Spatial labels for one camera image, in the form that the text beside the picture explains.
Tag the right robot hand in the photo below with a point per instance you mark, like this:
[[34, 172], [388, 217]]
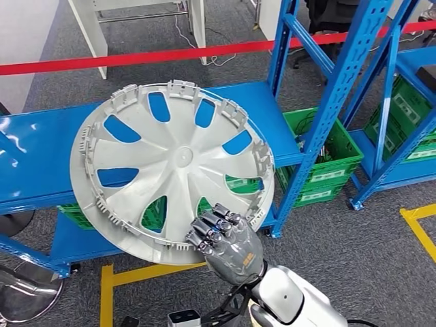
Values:
[[234, 252]]

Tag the grey plastic wheel hubcap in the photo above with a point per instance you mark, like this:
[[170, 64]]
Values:
[[177, 158]]

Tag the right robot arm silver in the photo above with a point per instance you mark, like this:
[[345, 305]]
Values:
[[290, 298]]

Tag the black robot body part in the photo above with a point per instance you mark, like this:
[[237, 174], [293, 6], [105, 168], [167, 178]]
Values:
[[130, 322]]

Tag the blue metal shelf rack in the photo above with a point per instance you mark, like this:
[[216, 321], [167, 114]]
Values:
[[41, 153], [385, 113]]

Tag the red barrier belt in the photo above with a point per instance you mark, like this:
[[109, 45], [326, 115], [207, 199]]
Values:
[[136, 57]]

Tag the black office chair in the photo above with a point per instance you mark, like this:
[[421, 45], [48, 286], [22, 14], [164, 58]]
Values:
[[327, 18]]

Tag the round stanchion base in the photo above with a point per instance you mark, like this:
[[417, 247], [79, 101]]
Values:
[[13, 223]]

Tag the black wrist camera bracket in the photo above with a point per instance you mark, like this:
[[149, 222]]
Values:
[[234, 302]]

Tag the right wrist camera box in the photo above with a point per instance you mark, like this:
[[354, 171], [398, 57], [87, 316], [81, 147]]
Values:
[[184, 318]]

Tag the white desk with metal frame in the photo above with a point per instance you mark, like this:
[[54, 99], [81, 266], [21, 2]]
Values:
[[268, 18]]

